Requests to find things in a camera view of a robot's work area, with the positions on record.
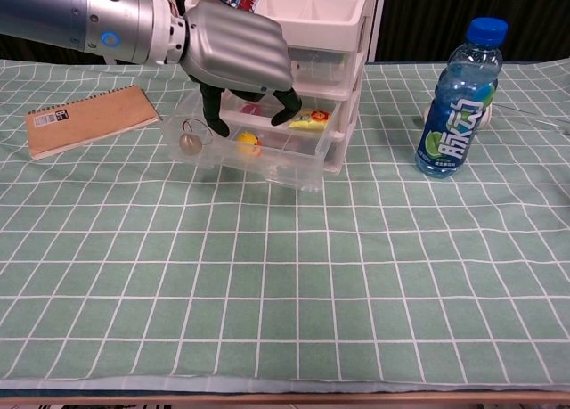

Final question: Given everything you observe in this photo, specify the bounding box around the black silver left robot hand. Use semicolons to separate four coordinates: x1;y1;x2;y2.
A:
180;1;303;138

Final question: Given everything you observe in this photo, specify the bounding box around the small yellow object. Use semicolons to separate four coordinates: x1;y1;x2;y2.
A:
235;131;264;157

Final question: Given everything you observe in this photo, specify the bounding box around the clear plastic drawer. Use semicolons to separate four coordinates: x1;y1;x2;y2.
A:
289;47;360;97
162;87;346;192

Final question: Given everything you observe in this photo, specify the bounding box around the white drawer organizer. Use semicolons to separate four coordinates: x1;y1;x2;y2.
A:
183;0;379;175

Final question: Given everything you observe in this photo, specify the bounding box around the yellow snack packet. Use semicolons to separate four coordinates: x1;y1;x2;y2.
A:
288;109;333;133

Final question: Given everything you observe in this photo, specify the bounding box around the brown spiral notebook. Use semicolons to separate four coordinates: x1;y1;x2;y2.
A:
24;85;161;160

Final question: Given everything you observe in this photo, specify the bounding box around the green checkered tablecloth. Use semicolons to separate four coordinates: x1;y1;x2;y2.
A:
0;59;570;395

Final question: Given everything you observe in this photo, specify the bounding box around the blue drink bottle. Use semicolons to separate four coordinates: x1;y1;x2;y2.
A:
414;17;509;180

